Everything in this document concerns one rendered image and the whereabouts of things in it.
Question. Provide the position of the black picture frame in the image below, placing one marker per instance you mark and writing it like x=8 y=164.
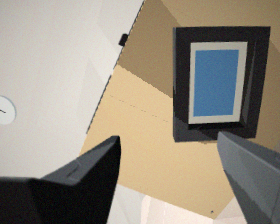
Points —
x=218 y=78

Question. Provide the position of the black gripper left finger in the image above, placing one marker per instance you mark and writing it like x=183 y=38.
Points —
x=80 y=192

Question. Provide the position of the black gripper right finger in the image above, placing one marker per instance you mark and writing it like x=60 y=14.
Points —
x=253 y=172

